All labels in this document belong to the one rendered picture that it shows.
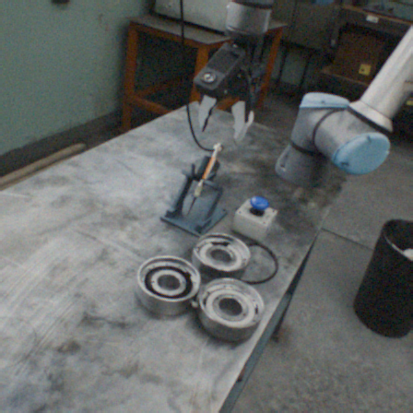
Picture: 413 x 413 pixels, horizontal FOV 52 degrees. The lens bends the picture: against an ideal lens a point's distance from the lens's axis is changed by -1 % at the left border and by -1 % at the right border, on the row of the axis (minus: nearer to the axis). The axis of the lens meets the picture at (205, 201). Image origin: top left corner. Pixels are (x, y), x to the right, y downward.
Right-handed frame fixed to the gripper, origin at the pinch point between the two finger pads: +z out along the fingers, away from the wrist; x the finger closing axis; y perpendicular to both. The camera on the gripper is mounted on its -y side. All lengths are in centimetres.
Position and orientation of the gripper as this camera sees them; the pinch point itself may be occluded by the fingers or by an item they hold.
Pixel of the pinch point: (218, 134)
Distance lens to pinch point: 86.1
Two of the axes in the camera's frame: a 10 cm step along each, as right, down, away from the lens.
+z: -1.7, 8.3, 5.3
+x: -8.5, -4.0, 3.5
